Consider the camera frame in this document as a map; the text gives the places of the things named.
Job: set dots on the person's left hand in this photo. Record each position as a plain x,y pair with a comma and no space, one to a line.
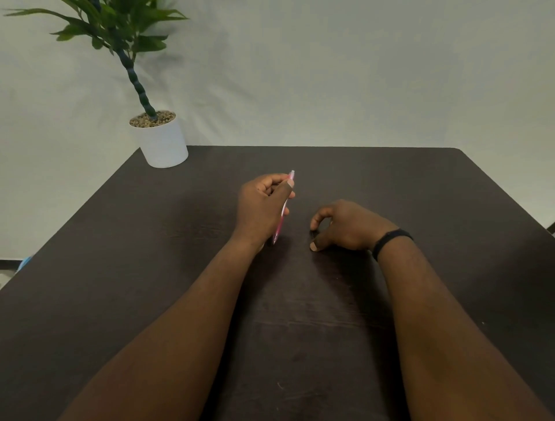
253,214

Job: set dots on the person's right hand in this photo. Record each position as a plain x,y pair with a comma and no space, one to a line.
353,227

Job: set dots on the person's right thumb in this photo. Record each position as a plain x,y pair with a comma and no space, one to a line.
323,243

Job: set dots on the person's left thumb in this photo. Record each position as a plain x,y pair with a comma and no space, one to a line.
282,194

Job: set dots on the pink pen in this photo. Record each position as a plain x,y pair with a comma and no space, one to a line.
282,216

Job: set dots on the person's right forearm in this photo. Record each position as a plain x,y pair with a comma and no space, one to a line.
446,338

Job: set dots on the person's left forearm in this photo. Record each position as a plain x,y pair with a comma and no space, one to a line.
182,329

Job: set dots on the black wristband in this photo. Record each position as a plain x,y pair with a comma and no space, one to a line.
390,239

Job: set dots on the white plant pot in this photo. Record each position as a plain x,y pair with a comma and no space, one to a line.
162,143

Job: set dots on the green artificial plant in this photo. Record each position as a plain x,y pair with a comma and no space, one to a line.
123,30

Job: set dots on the blue object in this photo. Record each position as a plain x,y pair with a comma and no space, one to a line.
24,263

